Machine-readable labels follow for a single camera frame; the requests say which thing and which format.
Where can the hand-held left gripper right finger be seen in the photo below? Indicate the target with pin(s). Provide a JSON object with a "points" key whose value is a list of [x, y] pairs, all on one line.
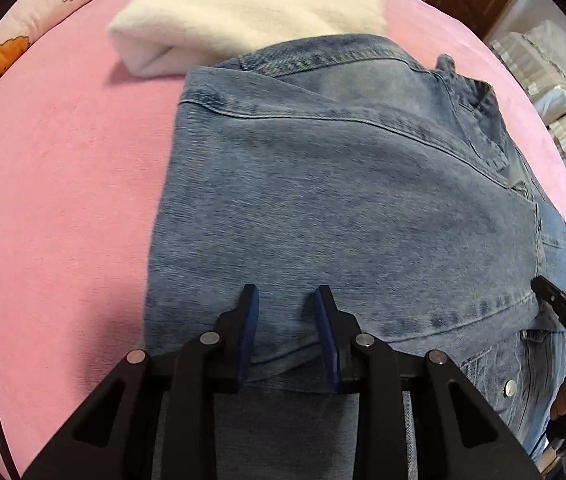
{"points": [[325, 340]]}

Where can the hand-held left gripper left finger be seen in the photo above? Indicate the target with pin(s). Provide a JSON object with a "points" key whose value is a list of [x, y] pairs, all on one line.
{"points": [[248, 332]]}

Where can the blue denim jacket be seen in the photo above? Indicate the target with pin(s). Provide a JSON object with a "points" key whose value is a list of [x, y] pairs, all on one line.
{"points": [[363, 200]]}

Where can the pink bed cover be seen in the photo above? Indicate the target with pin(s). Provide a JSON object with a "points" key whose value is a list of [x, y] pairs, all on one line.
{"points": [[63, 185]]}

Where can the folded white towel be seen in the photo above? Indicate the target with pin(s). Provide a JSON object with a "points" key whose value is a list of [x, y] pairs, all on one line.
{"points": [[243, 15]]}

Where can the pink quilt with orange print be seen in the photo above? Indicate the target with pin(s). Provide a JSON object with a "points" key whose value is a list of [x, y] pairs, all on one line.
{"points": [[28, 15]]}

